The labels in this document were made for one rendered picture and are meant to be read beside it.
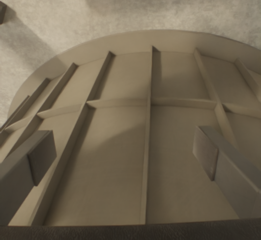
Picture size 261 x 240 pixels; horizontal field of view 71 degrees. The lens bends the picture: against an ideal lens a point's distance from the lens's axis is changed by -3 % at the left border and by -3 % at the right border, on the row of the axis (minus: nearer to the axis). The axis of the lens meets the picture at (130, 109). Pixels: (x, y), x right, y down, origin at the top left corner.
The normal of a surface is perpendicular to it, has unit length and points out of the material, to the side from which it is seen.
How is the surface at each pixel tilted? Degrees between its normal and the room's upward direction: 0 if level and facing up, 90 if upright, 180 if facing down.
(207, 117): 90
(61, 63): 0
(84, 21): 0
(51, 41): 0
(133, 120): 90
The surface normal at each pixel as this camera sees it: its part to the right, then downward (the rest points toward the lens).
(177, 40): -0.11, 0.65
